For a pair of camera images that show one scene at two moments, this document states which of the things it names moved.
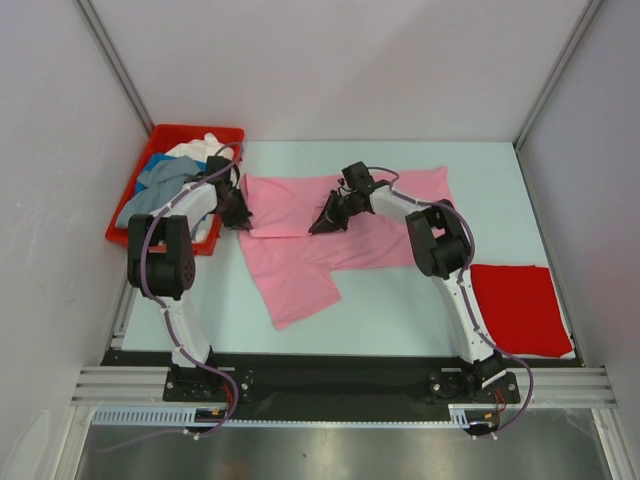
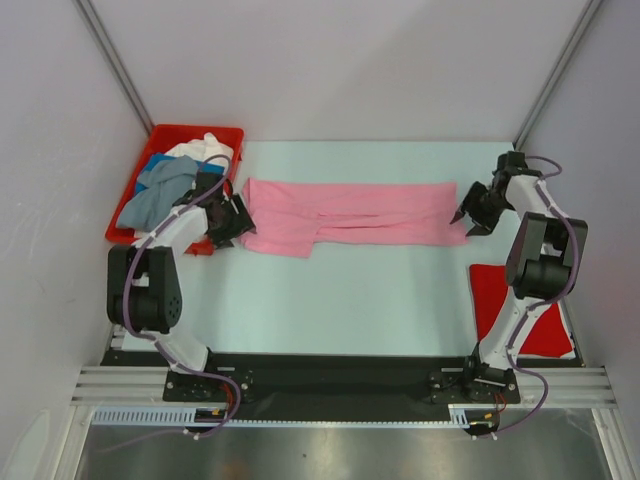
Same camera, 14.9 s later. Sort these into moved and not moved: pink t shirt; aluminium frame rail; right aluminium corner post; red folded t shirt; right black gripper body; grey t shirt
Moved: pink t shirt; right black gripper body
Not moved: grey t shirt; red folded t shirt; aluminium frame rail; right aluminium corner post
